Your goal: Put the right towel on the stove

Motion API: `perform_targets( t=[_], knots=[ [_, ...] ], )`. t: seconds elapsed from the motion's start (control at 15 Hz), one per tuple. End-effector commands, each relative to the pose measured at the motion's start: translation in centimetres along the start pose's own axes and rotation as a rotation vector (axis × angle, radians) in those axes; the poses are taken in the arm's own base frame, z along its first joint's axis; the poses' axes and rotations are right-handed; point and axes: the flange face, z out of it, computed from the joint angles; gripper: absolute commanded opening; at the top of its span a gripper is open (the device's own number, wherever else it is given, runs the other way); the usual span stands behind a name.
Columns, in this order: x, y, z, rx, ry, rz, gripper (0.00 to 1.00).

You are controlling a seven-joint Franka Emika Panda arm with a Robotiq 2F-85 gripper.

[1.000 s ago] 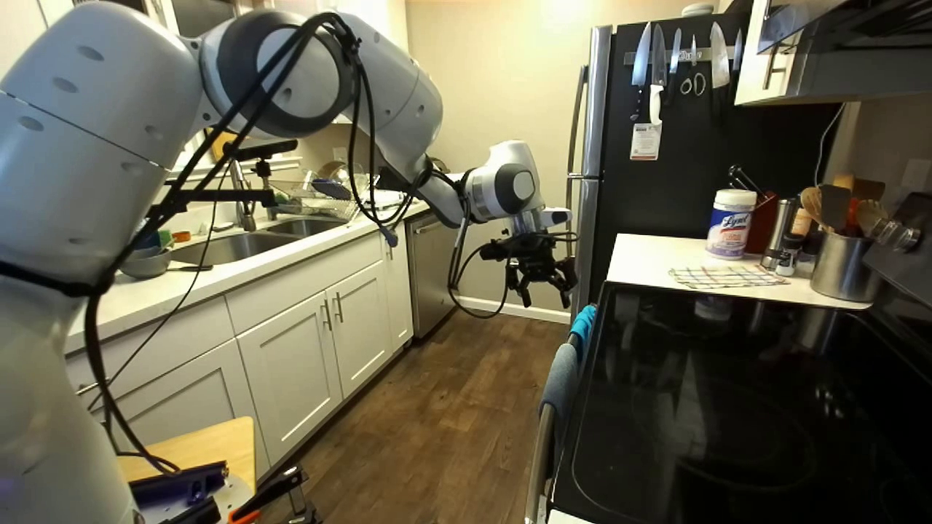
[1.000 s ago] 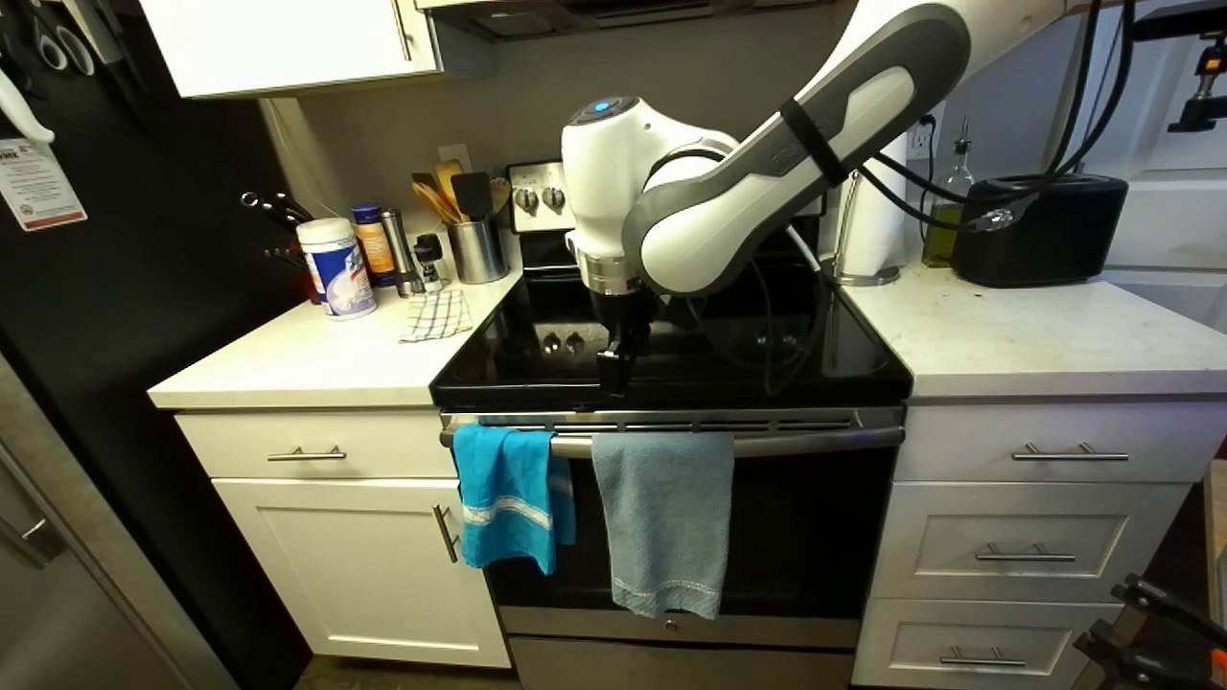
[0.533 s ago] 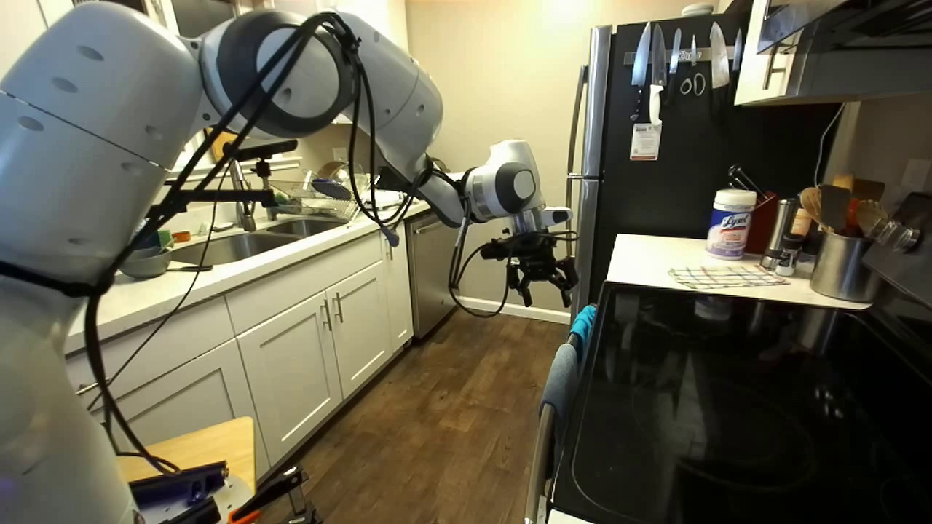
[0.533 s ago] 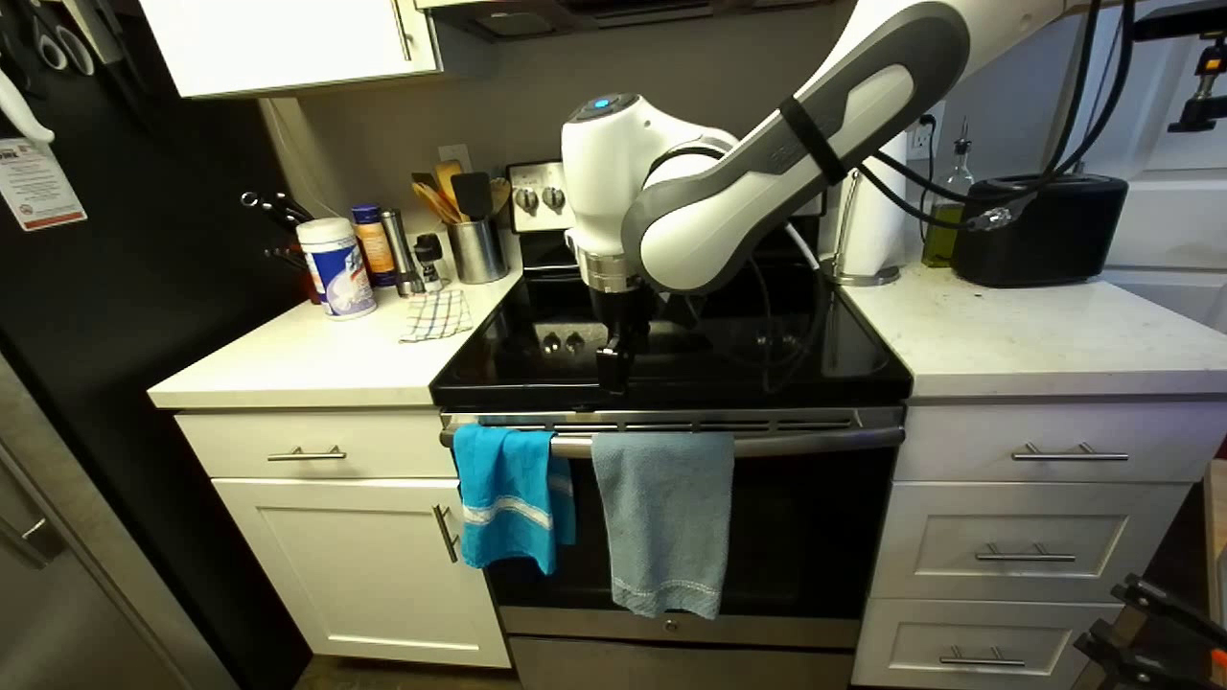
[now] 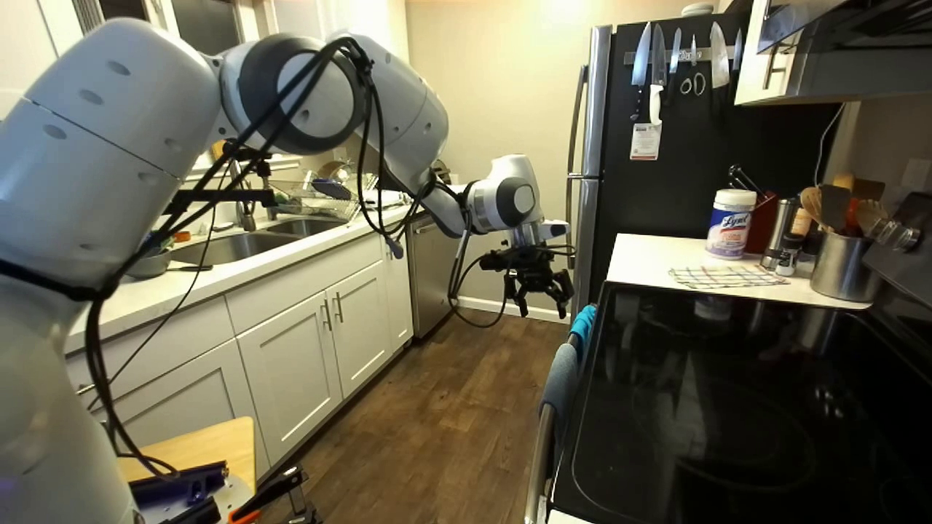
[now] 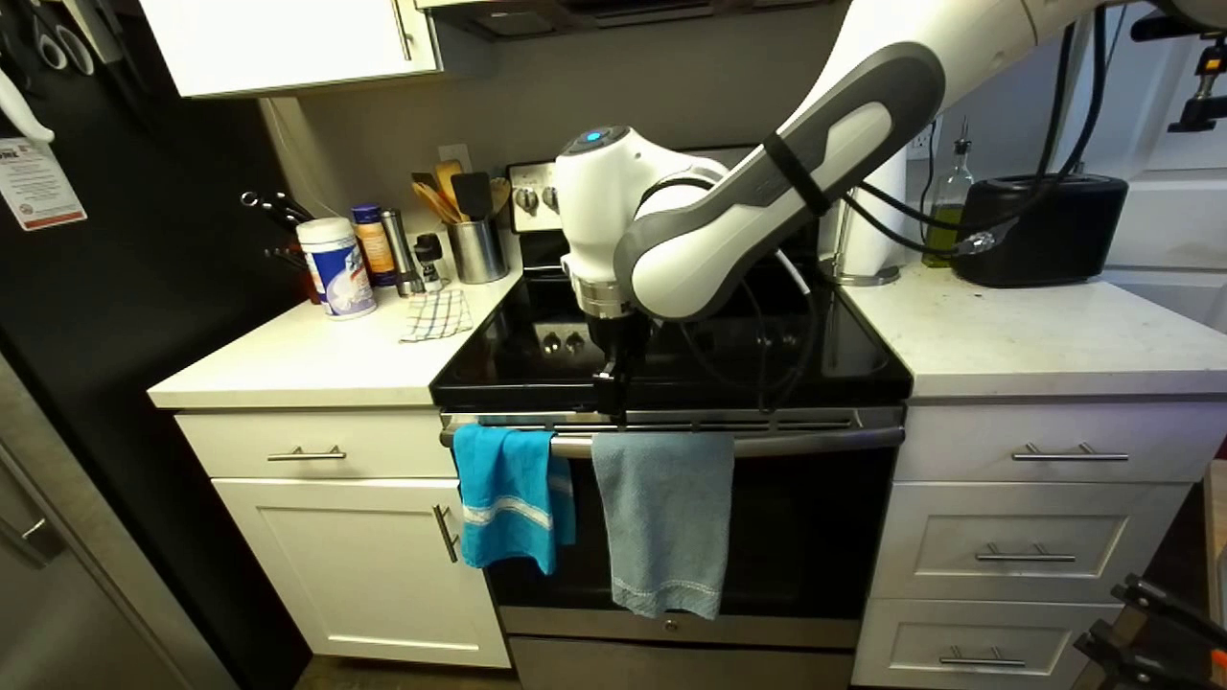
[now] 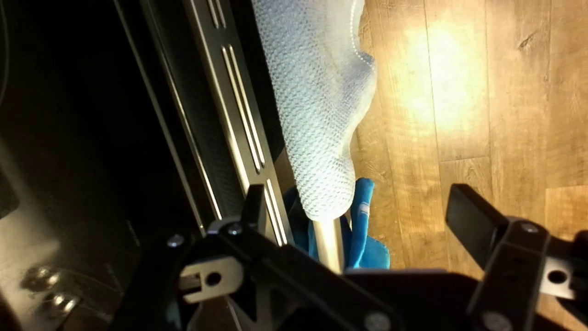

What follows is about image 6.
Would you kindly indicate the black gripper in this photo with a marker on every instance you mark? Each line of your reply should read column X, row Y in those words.
column 622, row 351

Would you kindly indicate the light blue towel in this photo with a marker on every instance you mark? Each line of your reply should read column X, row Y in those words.
column 663, row 503

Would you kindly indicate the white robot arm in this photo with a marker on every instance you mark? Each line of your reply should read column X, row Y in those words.
column 662, row 234

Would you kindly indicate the black glass-top stove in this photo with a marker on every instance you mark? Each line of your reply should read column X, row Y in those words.
column 802, row 527

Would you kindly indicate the bright blue striped towel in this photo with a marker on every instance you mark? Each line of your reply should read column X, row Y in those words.
column 513, row 495

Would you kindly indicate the paper towel roll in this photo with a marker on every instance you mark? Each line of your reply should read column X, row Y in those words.
column 875, row 237

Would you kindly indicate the steel utensil holder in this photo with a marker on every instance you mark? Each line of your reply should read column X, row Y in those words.
column 475, row 250

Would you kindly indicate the patterned trivet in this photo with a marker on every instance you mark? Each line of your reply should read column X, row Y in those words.
column 434, row 314

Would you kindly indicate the orange spice jar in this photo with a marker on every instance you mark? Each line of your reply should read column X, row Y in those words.
column 374, row 241

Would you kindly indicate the white wipes canister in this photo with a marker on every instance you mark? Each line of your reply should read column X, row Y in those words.
column 340, row 267

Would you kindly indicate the white left base cabinet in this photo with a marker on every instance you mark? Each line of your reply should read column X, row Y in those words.
column 359, row 527

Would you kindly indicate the olive oil bottle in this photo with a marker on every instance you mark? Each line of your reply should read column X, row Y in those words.
column 948, row 203

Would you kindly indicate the black toaster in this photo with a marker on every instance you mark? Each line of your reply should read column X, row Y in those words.
column 1063, row 237

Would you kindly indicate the white right drawer cabinet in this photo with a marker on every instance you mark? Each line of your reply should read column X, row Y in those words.
column 1004, row 530

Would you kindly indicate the black refrigerator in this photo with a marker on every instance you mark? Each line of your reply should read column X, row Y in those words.
column 125, row 253

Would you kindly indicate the white upper cabinet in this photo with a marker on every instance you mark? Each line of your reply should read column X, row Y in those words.
column 236, row 46

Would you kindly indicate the steel oven door handle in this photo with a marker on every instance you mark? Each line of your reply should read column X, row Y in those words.
column 750, row 443

